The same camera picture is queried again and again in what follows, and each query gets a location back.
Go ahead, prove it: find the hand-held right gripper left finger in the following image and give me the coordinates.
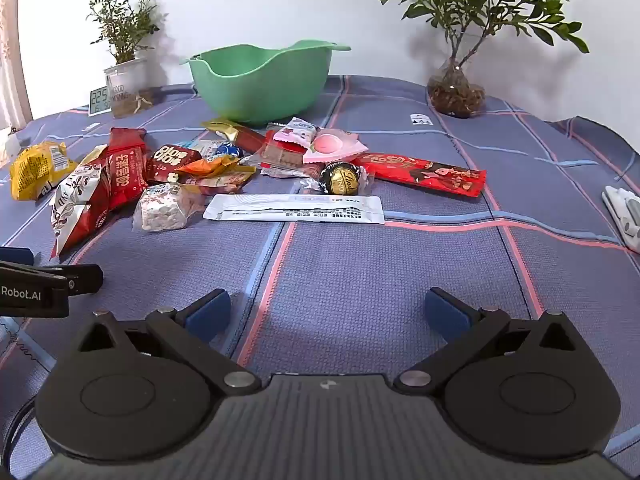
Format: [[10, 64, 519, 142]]
[[75, 288, 262, 395]]

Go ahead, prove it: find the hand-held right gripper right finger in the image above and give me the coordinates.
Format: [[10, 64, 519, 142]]
[[394, 287, 576, 395]]

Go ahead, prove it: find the white and red patterned bag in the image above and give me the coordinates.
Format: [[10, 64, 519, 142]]
[[50, 145, 114, 261]]

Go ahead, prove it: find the yellow snack packet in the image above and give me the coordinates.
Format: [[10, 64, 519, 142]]
[[10, 141, 79, 202]]

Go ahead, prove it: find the white nougat packet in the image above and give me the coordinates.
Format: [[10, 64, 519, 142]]
[[132, 182, 206, 233]]

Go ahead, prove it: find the bright red snack packet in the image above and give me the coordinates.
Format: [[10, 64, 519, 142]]
[[102, 127, 150, 211]]

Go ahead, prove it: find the brown clear snack packet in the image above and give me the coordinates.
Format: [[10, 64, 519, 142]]
[[192, 167, 259, 195]]

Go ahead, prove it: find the long white sachet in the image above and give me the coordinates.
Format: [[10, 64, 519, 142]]
[[202, 193, 386, 225]]

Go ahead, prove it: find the long red snack bar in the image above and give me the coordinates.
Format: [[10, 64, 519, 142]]
[[350, 152, 488, 199]]

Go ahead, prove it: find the orange candy wrapper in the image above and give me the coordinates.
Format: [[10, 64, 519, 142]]
[[175, 154, 241, 180]]

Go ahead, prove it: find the dark red popcorn packet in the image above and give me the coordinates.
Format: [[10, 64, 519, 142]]
[[145, 142, 204, 184]]

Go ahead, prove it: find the light blue snack packet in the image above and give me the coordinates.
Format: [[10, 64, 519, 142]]
[[176, 139, 223, 158]]

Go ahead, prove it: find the gold foil chocolate ball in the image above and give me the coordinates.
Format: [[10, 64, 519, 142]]
[[300, 160, 376, 197]]

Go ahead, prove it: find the gold-tipped dark red bar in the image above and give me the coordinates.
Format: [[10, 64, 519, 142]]
[[201, 117, 267, 155]]

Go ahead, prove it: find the pink strawberry snack packet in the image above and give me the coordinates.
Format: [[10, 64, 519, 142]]
[[272, 116, 320, 150]]

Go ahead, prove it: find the pink peach candy packet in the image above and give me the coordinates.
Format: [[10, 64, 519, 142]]
[[302, 128, 370, 165]]

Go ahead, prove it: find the green plastic basin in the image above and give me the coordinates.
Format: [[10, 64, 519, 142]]
[[180, 39, 352, 128]]

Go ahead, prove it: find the blue plaid tablecloth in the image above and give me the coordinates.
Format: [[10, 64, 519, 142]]
[[0, 74, 640, 480]]

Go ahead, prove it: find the white digital clock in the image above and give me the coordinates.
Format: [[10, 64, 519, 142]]
[[88, 85, 112, 117]]

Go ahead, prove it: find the white plastic device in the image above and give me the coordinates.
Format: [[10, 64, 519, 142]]
[[600, 185, 640, 254]]

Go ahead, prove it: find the pale lace curtain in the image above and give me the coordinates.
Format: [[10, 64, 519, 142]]
[[0, 0, 34, 131]]

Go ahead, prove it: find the thin plant in white pot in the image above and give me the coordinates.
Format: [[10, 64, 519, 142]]
[[87, 0, 162, 119]]

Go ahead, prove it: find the leafy plant in glass vase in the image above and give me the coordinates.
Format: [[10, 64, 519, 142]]
[[377, 0, 591, 120]]

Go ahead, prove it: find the black cable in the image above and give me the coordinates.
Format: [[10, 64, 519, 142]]
[[0, 395, 41, 467]]

